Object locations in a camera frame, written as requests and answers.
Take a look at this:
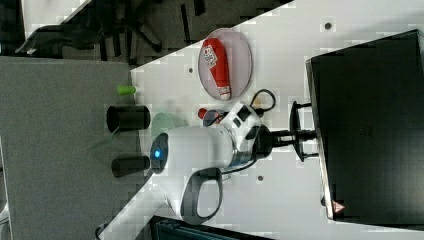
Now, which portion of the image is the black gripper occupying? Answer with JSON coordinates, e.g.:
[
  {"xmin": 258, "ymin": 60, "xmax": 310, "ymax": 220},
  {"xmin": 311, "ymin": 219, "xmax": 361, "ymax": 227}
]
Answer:
[{"xmin": 251, "ymin": 125, "xmax": 317, "ymax": 160}]

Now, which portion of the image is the grey oval tray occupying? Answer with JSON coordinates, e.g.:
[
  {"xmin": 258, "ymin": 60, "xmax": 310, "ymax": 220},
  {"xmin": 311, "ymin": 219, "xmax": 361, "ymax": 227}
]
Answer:
[{"xmin": 198, "ymin": 28, "xmax": 253, "ymax": 101}]

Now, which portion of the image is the red toy strawberry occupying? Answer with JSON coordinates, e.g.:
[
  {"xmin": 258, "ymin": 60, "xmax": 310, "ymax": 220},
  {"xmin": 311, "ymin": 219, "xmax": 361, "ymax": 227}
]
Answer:
[{"xmin": 197, "ymin": 108, "xmax": 207, "ymax": 119}]

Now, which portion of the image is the black oven door handle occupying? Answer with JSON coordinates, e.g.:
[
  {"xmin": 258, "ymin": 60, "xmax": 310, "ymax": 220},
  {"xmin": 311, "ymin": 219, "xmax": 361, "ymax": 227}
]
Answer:
[{"xmin": 289, "ymin": 101, "xmax": 318, "ymax": 162}]

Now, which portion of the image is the green cylinder peg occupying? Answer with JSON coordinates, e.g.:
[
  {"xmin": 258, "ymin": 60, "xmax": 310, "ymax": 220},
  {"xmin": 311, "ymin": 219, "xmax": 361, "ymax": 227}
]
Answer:
[{"xmin": 117, "ymin": 85, "xmax": 137, "ymax": 95}]

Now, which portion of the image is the black office chair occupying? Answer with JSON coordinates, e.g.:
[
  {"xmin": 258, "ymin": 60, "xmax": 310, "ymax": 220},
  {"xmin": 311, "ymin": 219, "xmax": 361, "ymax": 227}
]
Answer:
[{"xmin": 15, "ymin": 0, "xmax": 162, "ymax": 60}]

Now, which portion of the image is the black utensil holder cylinder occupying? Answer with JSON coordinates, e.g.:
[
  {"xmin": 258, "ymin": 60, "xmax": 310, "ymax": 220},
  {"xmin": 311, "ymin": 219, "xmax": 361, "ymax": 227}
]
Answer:
[{"xmin": 111, "ymin": 156, "xmax": 150, "ymax": 178}]

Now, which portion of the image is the red ketchup bottle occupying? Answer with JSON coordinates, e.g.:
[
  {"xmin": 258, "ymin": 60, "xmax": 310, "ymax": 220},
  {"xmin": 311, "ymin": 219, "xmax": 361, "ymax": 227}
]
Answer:
[{"xmin": 201, "ymin": 38, "xmax": 231, "ymax": 101}]

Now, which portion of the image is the blue-grey small bowl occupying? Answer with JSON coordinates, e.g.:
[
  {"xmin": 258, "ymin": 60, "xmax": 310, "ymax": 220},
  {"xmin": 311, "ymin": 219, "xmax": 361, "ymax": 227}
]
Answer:
[{"xmin": 203, "ymin": 109, "xmax": 228, "ymax": 127}]

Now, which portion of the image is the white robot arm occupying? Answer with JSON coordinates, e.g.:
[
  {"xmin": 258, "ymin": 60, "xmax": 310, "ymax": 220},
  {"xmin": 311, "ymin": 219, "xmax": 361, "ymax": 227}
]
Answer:
[{"xmin": 97, "ymin": 102, "xmax": 317, "ymax": 240}]

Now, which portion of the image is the green oval colander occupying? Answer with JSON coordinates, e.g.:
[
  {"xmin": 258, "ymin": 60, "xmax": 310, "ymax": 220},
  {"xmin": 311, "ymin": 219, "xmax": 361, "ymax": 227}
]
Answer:
[{"xmin": 151, "ymin": 112, "xmax": 187, "ymax": 140}]

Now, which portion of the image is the black toaster oven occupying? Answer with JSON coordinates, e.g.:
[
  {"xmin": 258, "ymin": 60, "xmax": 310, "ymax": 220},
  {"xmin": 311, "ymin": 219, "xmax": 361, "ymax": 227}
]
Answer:
[{"xmin": 306, "ymin": 29, "xmax": 424, "ymax": 230}]

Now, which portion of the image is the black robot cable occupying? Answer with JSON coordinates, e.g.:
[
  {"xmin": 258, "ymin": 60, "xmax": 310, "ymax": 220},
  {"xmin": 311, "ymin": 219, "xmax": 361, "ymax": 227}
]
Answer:
[{"xmin": 249, "ymin": 88, "xmax": 278, "ymax": 118}]

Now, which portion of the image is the blue frame rail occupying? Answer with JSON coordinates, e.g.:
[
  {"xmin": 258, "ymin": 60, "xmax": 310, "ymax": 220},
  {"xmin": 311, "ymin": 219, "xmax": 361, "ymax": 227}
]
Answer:
[{"xmin": 150, "ymin": 216, "xmax": 271, "ymax": 240}]

